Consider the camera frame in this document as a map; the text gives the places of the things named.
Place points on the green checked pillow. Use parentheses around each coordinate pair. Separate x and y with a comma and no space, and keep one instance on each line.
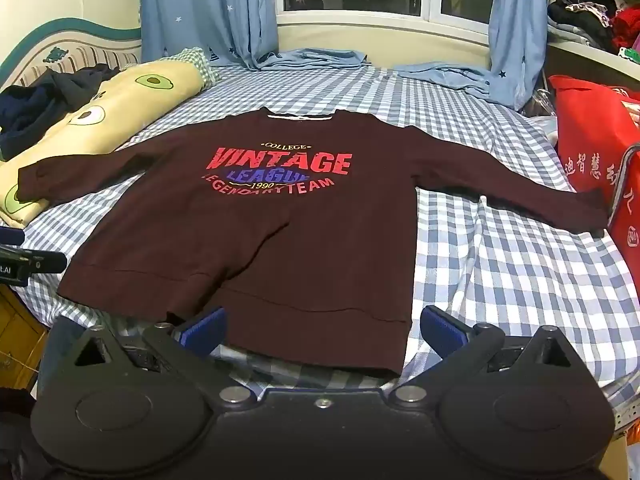
(197,62)

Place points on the red fabric bag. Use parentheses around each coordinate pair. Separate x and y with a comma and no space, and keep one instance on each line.
(585,135)

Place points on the maroon printed sweatshirt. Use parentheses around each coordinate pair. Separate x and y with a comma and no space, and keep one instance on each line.
(280,240)

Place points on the blue checked bed sheet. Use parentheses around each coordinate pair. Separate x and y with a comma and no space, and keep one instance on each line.
(500,270)

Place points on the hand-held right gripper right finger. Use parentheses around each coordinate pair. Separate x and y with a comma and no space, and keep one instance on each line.
(442,327)

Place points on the dark clothes heap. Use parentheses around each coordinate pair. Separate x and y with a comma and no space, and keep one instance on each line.
(30,110)

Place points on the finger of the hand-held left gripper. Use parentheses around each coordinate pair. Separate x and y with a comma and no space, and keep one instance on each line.
(11,235)
(47,261)

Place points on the white curved shelf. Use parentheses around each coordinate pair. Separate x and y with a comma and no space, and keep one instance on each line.
(590,52)

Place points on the yellow wooden cabinet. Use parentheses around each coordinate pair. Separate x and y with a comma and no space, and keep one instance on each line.
(17,330)

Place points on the yellow avocado print pillow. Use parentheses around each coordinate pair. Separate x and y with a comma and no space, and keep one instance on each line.
(145,95)

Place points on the clear plastic bag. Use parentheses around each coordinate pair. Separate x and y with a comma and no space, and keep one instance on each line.
(542,102)

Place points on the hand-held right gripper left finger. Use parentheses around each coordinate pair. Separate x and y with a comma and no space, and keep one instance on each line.
(205,330)

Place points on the pile of mixed clothes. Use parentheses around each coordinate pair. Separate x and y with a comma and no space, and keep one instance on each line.
(585,15)

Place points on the teal edged bed headboard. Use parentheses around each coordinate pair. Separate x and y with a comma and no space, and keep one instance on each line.
(75,50)

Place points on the blue star curtain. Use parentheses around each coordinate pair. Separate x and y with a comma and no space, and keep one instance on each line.
(515,20)
(200,10)

